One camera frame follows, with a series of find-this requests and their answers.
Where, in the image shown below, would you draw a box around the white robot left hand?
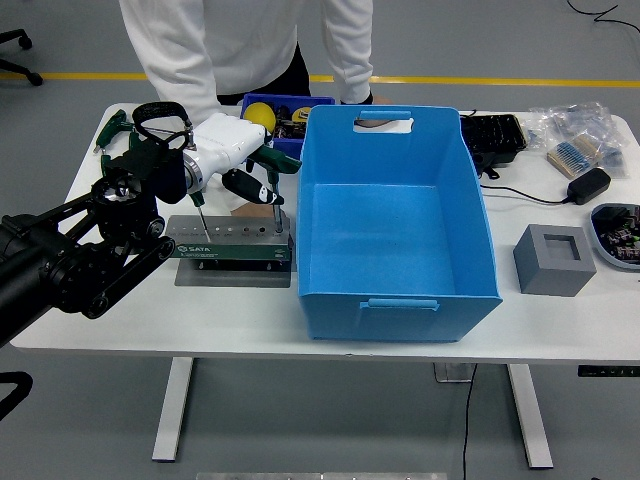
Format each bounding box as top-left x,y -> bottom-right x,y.
183,112 -> 287,207

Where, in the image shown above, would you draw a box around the person's right hand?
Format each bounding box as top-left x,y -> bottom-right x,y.
232,198 -> 275,219

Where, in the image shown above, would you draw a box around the metal hex key stand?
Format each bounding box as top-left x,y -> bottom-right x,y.
163,214 -> 297,289

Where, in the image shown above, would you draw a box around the small green T-handle hex key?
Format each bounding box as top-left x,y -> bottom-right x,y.
191,191 -> 209,235

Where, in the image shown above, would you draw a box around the large green T-handle hex key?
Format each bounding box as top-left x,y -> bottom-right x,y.
244,143 -> 303,237

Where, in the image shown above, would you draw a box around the large light blue plastic box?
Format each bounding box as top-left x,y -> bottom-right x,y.
297,103 -> 504,345

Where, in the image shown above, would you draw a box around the yellow lemon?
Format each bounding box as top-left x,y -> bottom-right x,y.
243,102 -> 277,135

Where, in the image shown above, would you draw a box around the dark small parts pile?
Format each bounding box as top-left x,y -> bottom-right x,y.
273,102 -> 307,139

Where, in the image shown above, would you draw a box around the small dark blue bin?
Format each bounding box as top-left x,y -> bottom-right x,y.
239,92 -> 335,161

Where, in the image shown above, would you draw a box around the person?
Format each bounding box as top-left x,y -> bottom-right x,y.
118,0 -> 396,219

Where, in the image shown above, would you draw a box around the black plastic case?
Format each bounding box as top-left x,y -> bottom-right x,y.
458,112 -> 527,180

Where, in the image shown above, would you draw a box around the clear plastic bags pile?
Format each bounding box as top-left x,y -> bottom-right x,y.
528,101 -> 630,180

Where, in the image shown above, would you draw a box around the blue resistor strip bundle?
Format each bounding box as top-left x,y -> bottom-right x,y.
546,141 -> 585,180

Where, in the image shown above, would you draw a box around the black office chair base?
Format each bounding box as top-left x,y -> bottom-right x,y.
0,28 -> 44,87

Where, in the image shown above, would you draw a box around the tan resistor strip bundle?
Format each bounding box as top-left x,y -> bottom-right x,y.
572,133 -> 601,162

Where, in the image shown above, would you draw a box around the white table leg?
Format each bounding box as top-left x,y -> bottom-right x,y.
151,357 -> 194,462
505,363 -> 555,470

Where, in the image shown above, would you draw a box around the black power adapter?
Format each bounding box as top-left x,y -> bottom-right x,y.
566,167 -> 612,206

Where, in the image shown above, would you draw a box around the grey foam block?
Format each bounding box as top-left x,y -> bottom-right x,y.
513,223 -> 598,297

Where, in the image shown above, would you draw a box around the grey metal floor plate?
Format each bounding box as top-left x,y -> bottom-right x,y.
433,362 -> 476,384

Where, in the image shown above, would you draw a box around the grey oval tray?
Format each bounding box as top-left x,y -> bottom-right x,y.
589,202 -> 640,273

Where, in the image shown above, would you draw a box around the electronic parts in tray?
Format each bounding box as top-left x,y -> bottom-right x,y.
594,205 -> 640,264

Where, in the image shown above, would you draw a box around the black table control panel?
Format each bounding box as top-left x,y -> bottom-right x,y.
577,365 -> 640,379

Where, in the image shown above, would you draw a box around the black adapter cord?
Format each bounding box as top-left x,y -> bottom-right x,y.
477,172 -> 574,206

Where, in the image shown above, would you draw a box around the black floor cable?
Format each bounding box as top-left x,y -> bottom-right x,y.
566,0 -> 640,39

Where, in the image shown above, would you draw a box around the black hanging cable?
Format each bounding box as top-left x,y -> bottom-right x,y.
460,363 -> 479,480

